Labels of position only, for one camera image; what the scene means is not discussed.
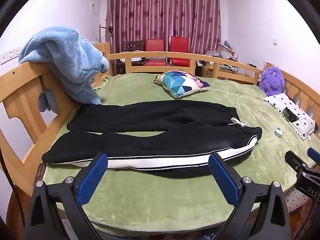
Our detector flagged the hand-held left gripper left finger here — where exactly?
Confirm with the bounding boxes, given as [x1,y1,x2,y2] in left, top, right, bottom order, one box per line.
[25,152,109,240]

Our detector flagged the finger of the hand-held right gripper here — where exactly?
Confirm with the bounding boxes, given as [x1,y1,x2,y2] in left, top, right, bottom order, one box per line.
[285,151,309,174]
[307,147,320,166]

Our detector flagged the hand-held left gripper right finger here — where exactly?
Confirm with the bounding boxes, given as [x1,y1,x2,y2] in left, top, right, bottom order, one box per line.
[208,152,292,240]

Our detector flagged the black pants with white stripe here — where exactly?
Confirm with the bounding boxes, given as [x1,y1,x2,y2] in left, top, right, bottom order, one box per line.
[41,100,263,178]

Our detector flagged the star print bed sheet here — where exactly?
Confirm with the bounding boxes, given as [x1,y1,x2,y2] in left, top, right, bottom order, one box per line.
[285,187,312,213]

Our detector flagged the white pillow with black flowers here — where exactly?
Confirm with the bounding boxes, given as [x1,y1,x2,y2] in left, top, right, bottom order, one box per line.
[262,93,317,140]

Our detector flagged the green fleece bed blanket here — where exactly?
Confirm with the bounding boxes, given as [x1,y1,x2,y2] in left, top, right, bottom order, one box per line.
[41,74,320,237]

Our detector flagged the purple plush toy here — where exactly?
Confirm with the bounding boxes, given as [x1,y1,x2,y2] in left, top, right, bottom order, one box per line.
[258,66,285,97]

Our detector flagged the colourful geometric print pillow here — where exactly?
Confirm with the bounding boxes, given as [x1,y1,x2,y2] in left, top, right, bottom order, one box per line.
[153,71,211,98]

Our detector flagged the light blue fleece garment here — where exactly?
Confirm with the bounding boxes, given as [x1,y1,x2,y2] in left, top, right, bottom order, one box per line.
[18,26,110,113]

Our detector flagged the cardboard boxes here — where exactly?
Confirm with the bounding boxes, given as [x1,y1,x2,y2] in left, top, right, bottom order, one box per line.
[206,40,239,63]

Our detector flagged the dark wooden chair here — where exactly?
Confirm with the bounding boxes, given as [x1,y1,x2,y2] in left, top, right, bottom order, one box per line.
[122,40,145,53]

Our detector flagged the red chair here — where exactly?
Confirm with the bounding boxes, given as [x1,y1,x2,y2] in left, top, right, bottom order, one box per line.
[169,36,191,67]
[143,39,167,67]

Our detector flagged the dark red patterned curtain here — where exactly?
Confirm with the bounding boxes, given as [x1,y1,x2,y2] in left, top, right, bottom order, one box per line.
[106,0,222,55]

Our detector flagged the wooden bed frame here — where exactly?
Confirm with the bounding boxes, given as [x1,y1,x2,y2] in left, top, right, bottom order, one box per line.
[0,41,320,240]

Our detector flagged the white wall sockets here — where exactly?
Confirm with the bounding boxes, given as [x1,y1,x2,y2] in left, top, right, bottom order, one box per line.
[0,47,22,65]

